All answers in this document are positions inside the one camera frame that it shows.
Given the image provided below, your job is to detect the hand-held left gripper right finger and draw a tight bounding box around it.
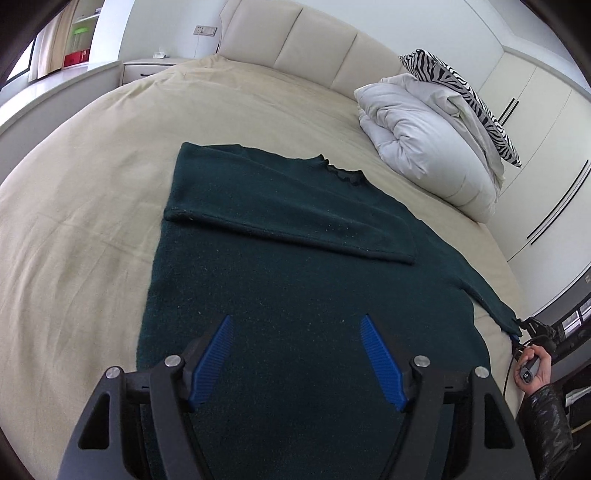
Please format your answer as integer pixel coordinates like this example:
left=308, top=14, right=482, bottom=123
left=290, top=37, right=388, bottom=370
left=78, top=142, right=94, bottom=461
left=359, top=315, right=532, bottom=480

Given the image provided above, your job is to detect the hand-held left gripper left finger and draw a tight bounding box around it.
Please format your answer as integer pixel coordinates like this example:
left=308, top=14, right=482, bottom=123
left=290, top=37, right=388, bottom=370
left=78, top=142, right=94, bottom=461
left=58, top=315, right=234, bottom=480

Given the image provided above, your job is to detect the dark green knit sweater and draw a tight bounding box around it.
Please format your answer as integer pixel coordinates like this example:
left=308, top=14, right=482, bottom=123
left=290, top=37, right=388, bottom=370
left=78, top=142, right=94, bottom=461
left=136, top=142, right=522, bottom=480

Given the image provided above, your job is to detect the person's right forearm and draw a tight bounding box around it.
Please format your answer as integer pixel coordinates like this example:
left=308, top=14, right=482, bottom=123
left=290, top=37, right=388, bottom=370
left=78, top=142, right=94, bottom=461
left=514, top=384, right=583, bottom=480

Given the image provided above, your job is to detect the person's right hand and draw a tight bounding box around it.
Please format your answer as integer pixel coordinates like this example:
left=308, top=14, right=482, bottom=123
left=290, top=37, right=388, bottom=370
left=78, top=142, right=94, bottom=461
left=515, top=347, right=553, bottom=394

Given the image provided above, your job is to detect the dark wooden shelf unit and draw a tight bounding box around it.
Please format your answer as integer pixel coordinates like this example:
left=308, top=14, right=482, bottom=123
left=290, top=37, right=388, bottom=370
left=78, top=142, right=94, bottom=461
left=531, top=272, right=591, bottom=365

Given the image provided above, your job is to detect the white wardrobe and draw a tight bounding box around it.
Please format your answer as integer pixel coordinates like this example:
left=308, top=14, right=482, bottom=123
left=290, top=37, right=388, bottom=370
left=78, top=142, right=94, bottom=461
left=475, top=44, right=591, bottom=265

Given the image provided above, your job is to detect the bed with beige sheet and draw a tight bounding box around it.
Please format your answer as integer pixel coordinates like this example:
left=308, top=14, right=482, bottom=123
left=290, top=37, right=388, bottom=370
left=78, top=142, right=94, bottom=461
left=0, top=53, right=532, bottom=480

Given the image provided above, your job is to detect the white folded duvet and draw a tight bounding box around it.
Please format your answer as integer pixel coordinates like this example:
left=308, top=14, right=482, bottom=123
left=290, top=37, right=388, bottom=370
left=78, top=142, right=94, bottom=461
left=353, top=72, right=506, bottom=224

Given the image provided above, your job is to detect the zebra print pillow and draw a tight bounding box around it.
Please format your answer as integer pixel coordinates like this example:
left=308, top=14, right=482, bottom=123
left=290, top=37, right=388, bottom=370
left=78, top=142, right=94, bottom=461
left=399, top=48, right=523, bottom=168

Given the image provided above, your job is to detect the white nightstand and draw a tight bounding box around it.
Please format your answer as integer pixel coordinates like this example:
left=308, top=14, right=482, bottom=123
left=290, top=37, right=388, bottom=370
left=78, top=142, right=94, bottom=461
left=122, top=58, right=191, bottom=87

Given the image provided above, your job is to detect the cream padded headboard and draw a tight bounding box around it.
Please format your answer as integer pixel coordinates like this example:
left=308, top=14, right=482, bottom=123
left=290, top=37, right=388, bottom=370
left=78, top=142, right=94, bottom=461
left=217, top=0, right=416, bottom=95

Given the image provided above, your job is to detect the white shelf unit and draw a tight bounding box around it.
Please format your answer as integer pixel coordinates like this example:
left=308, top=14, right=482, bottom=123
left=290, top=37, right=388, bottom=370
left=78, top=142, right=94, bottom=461
left=32, top=0, right=106, bottom=80

